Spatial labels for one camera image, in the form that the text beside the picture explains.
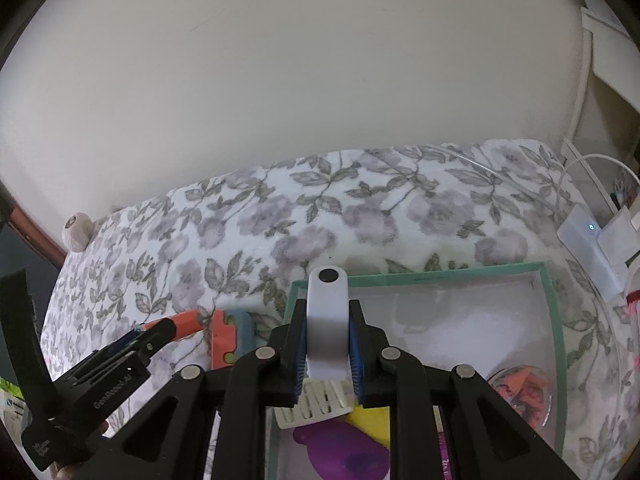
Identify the orange and blue puzzle block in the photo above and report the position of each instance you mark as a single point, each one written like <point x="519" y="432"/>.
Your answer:
<point x="230" y="340"/>

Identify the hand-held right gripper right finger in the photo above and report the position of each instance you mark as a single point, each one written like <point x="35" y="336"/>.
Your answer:
<point x="356" y="355"/>

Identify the white wooden frame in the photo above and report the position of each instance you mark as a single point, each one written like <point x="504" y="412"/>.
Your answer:
<point x="607" y="27"/>

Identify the magenta bar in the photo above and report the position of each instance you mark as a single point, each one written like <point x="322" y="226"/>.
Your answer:
<point x="443" y="452"/>

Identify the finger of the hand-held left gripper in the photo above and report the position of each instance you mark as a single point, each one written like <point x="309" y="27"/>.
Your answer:
<point x="157" y="337"/>
<point x="124" y="341"/>

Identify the purple and yellow toy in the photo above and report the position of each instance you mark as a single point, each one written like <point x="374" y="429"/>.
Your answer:
<point x="345" y="455"/>

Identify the white plug charger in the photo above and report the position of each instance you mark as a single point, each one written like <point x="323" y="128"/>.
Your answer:
<point x="622" y="232"/>

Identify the white power strip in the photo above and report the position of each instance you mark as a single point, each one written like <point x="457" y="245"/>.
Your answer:
<point x="595" y="250"/>

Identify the white yarn ball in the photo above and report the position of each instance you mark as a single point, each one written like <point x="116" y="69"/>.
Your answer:
<point x="77" y="231"/>

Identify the green packet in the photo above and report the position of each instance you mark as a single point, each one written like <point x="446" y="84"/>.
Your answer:
<point x="11" y="400"/>

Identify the cream hair claw clip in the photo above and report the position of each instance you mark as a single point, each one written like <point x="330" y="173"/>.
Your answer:
<point x="312" y="400"/>

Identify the round tin with clear lid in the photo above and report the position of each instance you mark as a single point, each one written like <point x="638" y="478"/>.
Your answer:
<point x="520" y="391"/>

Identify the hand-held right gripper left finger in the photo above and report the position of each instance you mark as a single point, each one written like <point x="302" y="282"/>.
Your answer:
<point x="299" y="355"/>

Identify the teal shallow cardboard box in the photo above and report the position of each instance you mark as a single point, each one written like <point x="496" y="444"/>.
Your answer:
<point x="450" y="320"/>

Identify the white oblong device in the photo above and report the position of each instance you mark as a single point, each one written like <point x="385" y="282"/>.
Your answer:
<point x="327" y="325"/>

